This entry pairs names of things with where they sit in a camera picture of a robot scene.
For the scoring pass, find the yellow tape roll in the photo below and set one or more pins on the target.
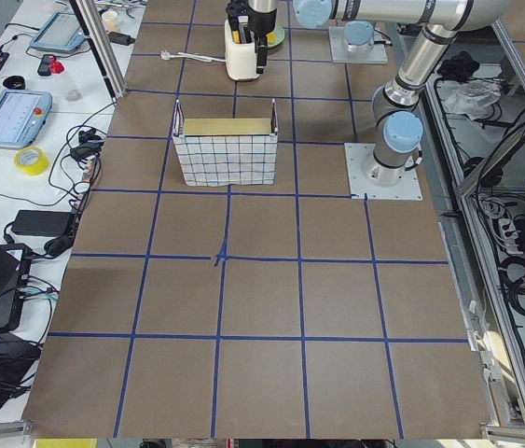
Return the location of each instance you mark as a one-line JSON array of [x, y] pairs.
[[31, 161]]

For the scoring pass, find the wire basket with wooden shelf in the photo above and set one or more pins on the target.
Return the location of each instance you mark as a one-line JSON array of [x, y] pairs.
[[214, 152]]

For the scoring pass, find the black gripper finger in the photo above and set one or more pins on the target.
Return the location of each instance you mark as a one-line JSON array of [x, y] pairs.
[[261, 53]]

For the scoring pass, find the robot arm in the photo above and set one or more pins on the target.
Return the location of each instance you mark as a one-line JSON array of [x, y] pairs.
[[249, 31], [399, 131]]

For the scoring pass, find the white toaster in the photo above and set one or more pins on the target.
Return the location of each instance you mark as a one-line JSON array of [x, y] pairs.
[[240, 59]]

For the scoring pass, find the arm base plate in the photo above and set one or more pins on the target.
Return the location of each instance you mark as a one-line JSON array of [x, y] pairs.
[[369, 180], [356, 44]]

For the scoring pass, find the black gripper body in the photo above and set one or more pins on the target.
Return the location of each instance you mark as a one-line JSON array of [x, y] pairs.
[[262, 23]]

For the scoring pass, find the black power adapter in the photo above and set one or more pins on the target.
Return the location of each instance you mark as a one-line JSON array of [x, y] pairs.
[[41, 223]]

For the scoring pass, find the aluminium frame post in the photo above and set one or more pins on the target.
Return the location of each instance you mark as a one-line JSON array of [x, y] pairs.
[[93, 29]]

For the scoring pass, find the teach pendant tablet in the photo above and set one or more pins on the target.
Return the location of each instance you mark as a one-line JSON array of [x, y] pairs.
[[22, 115], [60, 33]]

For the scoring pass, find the green plate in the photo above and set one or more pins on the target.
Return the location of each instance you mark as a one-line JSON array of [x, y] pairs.
[[278, 37]]

